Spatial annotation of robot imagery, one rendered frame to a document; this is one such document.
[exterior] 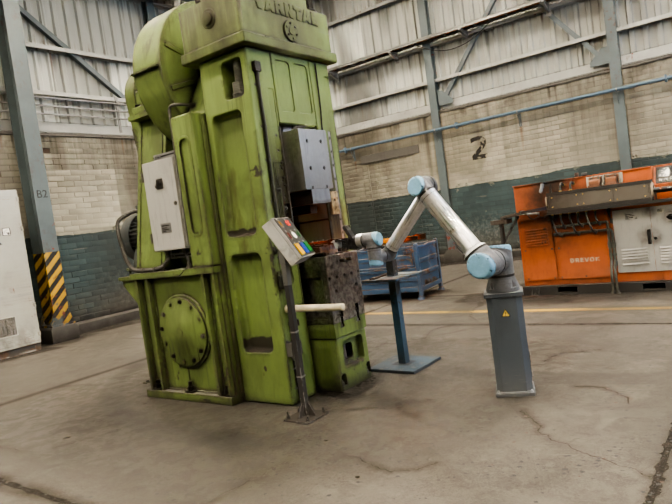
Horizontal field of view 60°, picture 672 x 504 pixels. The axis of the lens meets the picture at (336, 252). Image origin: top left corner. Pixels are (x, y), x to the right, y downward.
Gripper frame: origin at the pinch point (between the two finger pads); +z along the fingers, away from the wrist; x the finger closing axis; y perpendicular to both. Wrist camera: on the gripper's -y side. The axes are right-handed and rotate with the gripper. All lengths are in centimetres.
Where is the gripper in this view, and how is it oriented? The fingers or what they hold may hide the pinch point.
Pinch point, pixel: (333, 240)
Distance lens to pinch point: 395.7
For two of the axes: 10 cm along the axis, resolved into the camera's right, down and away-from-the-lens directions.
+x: 5.8, -1.2, 8.1
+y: 1.5, 9.9, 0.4
